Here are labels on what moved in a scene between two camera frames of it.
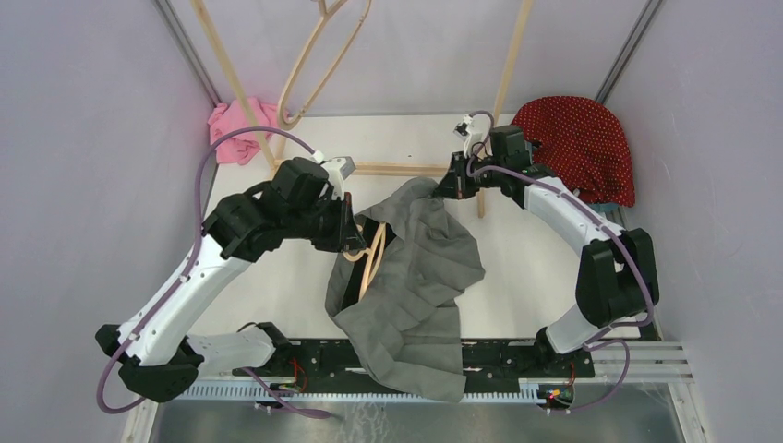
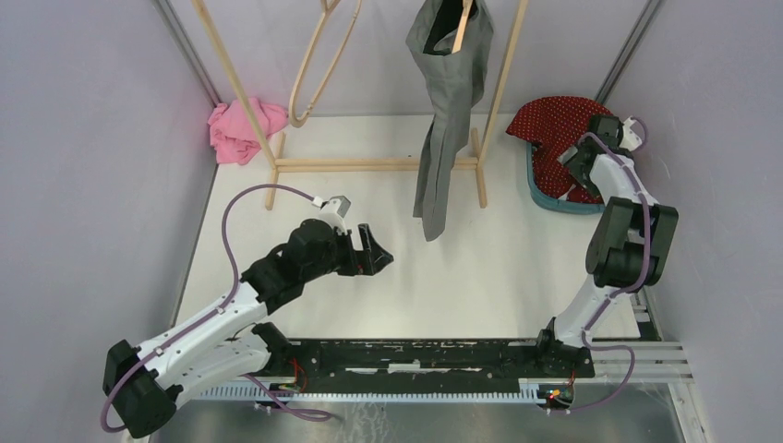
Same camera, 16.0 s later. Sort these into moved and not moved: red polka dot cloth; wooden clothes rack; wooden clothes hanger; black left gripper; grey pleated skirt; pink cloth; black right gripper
Moved: wooden clothes hanger; grey pleated skirt; black right gripper; black left gripper
Not moved: red polka dot cloth; wooden clothes rack; pink cloth
